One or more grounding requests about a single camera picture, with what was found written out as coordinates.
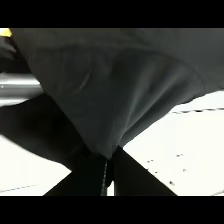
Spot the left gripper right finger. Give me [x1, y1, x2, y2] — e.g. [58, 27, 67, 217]
[111, 145, 178, 197]

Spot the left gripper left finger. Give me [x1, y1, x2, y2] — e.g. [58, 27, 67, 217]
[43, 153, 110, 197]

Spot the black garment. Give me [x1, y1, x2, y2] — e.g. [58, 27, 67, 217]
[0, 28, 224, 169]

